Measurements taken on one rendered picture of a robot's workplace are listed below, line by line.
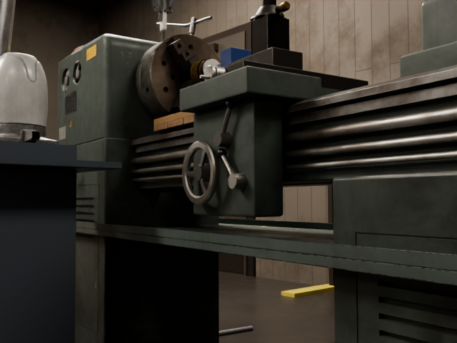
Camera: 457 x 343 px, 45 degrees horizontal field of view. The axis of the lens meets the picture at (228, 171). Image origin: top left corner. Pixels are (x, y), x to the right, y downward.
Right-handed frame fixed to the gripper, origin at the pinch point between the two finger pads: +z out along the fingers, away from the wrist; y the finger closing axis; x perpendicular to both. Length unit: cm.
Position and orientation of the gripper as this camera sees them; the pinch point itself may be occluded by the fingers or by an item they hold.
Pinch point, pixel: (163, 22)
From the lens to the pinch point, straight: 221.9
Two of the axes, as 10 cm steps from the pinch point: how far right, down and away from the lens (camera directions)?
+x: -5.6, 0.5, 8.3
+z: 0.0, 10.0, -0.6
